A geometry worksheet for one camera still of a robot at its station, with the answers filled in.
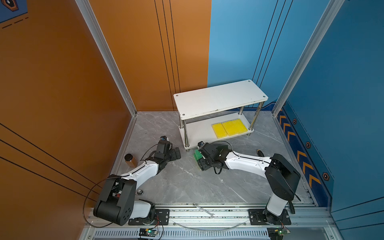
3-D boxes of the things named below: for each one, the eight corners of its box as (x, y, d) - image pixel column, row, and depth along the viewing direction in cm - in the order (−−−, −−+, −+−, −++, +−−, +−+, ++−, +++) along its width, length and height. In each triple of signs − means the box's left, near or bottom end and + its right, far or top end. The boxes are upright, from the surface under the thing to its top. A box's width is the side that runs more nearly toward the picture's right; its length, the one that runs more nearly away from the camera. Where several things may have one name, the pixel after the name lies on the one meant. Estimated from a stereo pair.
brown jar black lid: (129, 167, 93) (123, 160, 85) (131, 161, 96) (125, 153, 88) (137, 167, 93) (131, 160, 85) (139, 161, 96) (134, 153, 88)
